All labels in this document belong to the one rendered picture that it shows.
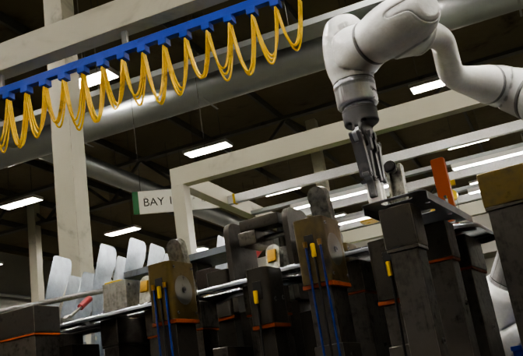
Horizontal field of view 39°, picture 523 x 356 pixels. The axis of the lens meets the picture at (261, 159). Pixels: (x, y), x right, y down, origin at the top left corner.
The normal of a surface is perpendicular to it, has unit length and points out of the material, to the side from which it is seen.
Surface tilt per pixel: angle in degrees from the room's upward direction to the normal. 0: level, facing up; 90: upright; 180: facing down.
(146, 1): 90
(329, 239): 90
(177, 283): 90
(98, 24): 90
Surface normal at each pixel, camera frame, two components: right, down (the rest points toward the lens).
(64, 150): -0.38, -0.24
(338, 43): -0.76, -0.18
